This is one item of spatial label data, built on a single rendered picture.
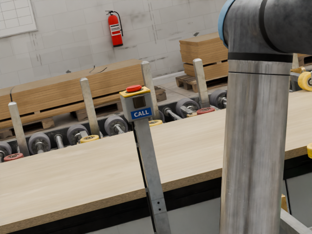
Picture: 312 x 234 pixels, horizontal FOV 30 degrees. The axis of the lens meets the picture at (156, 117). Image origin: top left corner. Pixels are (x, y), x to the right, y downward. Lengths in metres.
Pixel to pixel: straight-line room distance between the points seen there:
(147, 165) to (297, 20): 0.70
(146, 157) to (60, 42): 7.19
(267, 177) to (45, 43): 7.69
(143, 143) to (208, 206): 0.42
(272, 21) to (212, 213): 0.99
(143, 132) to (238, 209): 0.51
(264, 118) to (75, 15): 7.72
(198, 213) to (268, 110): 0.86
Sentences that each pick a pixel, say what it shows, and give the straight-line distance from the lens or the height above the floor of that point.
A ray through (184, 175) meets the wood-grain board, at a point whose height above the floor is 0.90.
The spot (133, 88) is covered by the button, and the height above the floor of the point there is 1.23.
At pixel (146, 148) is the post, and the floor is 1.07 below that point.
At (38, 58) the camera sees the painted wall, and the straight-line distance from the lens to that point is 8.62.
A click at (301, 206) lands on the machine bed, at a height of 0.70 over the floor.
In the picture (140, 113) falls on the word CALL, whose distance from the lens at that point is 1.46.
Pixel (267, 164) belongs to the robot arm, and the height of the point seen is 1.13.
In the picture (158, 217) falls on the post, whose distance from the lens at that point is 1.56.
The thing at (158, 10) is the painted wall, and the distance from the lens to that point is 8.92.
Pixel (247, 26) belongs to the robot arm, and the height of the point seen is 1.37.
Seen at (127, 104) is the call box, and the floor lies 1.20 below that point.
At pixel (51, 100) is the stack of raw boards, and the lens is 7.39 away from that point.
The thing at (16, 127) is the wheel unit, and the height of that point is 1.00.
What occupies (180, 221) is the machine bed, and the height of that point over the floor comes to 0.76.
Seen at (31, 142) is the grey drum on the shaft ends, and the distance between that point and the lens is 2.99.
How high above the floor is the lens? 1.47
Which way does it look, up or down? 12 degrees down
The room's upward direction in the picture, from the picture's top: 11 degrees counter-clockwise
